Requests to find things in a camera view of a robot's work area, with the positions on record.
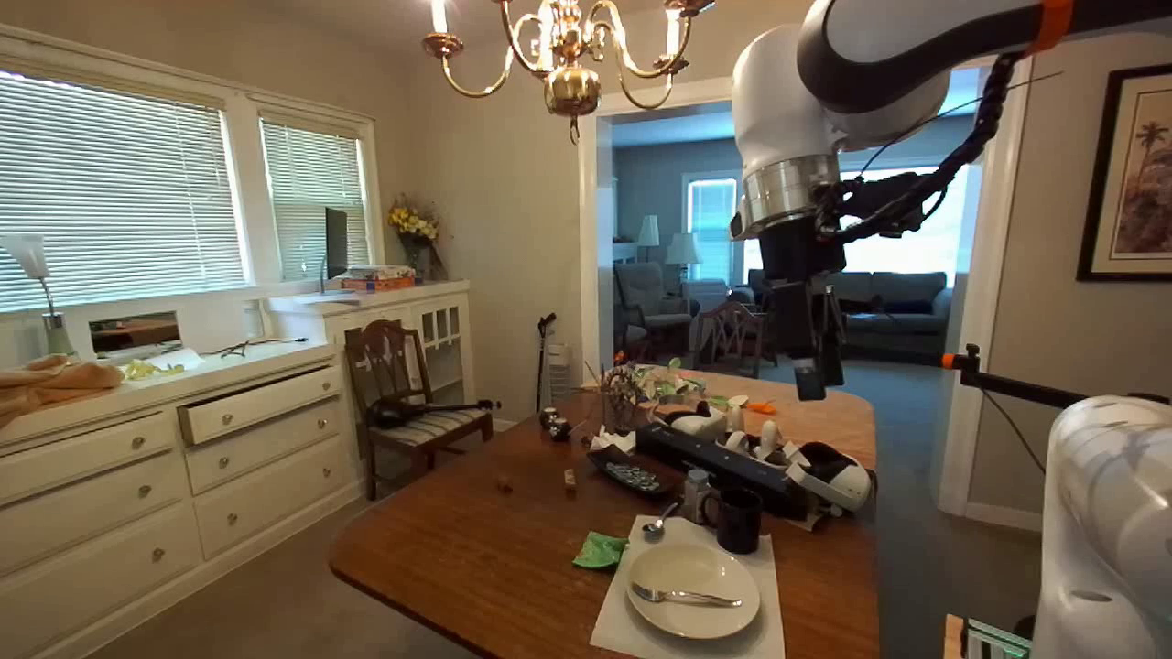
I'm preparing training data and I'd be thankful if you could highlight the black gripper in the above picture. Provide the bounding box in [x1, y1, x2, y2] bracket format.
[758, 219, 845, 404]

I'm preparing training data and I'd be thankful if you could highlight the green cloth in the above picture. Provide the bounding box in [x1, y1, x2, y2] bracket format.
[574, 533, 624, 572]

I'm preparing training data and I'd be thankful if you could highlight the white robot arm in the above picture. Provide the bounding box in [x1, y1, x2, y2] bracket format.
[733, 0, 1172, 398]

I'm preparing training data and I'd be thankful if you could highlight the black mug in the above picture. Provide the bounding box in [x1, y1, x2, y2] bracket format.
[716, 491, 762, 552]

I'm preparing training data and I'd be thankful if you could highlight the black tray with glass gems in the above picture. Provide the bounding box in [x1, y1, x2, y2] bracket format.
[590, 447, 666, 500]

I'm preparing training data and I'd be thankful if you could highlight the silver spoon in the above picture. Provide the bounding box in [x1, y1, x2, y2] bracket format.
[640, 520, 666, 542]

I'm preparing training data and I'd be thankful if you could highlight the white round plate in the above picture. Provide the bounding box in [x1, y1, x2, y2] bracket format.
[622, 542, 762, 640]

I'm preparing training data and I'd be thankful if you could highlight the white paper placemat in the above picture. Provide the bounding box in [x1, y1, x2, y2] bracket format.
[590, 517, 784, 659]

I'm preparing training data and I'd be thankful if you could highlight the silver fork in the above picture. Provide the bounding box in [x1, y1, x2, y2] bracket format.
[629, 584, 738, 608]

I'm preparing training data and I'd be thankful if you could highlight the white glass-door cabinet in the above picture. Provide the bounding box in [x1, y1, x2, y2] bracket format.
[269, 282, 476, 404]

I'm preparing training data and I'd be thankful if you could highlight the brass chandelier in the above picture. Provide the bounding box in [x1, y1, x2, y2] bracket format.
[419, 0, 712, 124]

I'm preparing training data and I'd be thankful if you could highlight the yellow flower vase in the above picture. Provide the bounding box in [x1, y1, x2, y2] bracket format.
[386, 202, 444, 282]

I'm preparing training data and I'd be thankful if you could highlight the wooden chair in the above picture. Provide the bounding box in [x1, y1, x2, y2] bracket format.
[342, 318, 495, 500]

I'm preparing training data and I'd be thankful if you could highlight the white dresser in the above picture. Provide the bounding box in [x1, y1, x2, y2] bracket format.
[0, 345, 358, 659]

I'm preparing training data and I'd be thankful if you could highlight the brown cloth on dresser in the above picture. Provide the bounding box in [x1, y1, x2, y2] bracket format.
[0, 356, 119, 429]

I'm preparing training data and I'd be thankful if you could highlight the black braided cable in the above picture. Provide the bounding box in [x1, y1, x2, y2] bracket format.
[815, 47, 1027, 241]

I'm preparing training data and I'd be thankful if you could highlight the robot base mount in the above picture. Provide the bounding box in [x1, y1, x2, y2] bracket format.
[1031, 397, 1172, 659]

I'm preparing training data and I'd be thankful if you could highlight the framed wall picture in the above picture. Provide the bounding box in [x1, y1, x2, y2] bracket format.
[1075, 66, 1172, 282]

